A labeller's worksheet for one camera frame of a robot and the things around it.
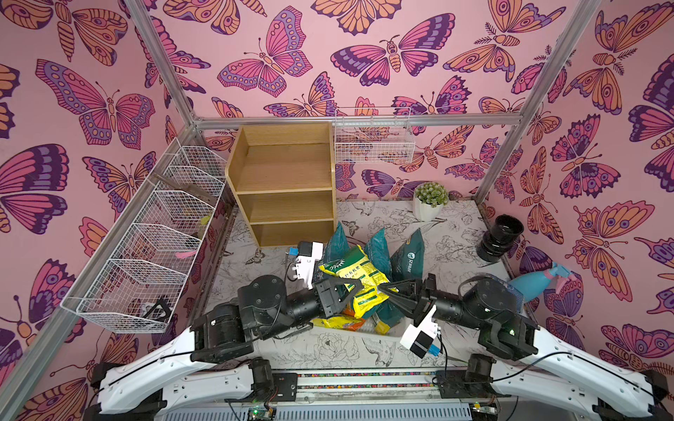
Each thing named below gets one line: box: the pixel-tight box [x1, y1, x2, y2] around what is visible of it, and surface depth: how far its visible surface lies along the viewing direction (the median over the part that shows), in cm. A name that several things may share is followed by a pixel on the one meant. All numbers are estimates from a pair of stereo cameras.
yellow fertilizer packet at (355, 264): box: [318, 244, 399, 319], surface depth 53 cm
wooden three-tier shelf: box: [225, 122, 338, 248], surface depth 93 cm
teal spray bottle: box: [509, 262, 573, 301], surface depth 85 cm
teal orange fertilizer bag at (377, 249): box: [364, 227, 392, 281], surface depth 74 cm
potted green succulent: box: [413, 181, 450, 222], surface depth 105 cm
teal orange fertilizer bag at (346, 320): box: [310, 308, 367, 332], surface depth 72 cm
